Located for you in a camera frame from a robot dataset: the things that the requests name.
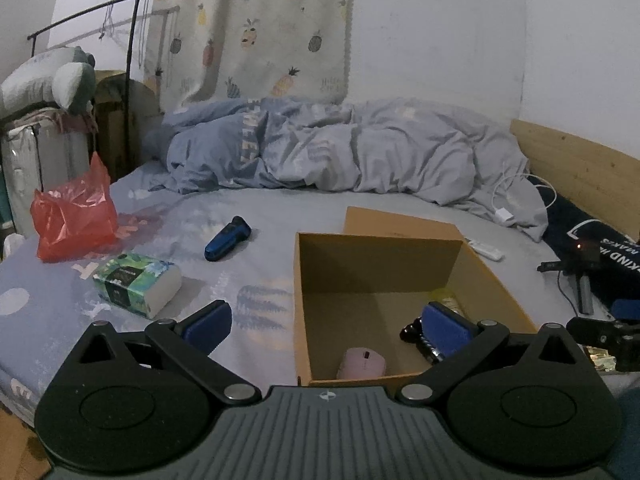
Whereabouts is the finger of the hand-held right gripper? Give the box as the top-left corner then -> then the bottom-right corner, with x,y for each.
567,316 -> 640,357
611,300 -> 640,322

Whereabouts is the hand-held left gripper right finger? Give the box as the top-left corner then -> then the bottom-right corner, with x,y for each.
397,301 -> 594,406

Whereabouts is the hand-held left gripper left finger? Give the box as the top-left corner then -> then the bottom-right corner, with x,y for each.
63,300 -> 261,406

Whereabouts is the yellowish plastic bottle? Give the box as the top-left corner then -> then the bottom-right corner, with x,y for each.
430,290 -> 469,319

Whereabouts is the gold foil packet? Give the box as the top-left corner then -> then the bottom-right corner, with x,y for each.
591,347 -> 619,374

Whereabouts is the black hand grip exerciser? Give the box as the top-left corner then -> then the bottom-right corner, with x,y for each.
399,317 -> 446,365

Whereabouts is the black tripod device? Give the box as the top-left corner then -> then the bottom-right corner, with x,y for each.
537,241 -> 602,316

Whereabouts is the green tissue pack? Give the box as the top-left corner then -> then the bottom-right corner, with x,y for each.
93,252 -> 183,320

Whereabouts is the blue electric shaver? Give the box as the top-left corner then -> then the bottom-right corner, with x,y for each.
204,216 -> 252,262

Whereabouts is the white remote control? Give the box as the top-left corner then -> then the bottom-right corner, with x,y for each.
465,239 -> 505,262

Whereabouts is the pink computer mouse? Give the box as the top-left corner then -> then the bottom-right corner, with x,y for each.
336,347 -> 387,380

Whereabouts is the dark printed pillow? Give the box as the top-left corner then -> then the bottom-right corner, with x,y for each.
527,175 -> 640,312

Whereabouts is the grey printed bed sheet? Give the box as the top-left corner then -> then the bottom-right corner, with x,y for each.
0,160 -> 640,413

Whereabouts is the wooden headboard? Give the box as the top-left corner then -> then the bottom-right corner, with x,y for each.
509,119 -> 640,242

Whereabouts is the red plastic bag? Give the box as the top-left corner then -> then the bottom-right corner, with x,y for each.
31,152 -> 120,263

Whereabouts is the grey duvet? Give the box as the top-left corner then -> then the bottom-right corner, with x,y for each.
142,96 -> 550,244

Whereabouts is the white suitcase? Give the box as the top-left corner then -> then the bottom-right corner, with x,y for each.
0,107 -> 99,242

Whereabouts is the grey plush toy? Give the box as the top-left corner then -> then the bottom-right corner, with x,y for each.
0,46 -> 97,116

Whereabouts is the black metal rack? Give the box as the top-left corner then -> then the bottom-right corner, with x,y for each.
27,0 -> 181,173

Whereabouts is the pineapple print curtain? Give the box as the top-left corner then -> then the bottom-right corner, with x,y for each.
145,0 -> 357,114

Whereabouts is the white charger cable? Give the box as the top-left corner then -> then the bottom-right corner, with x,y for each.
492,170 -> 559,211

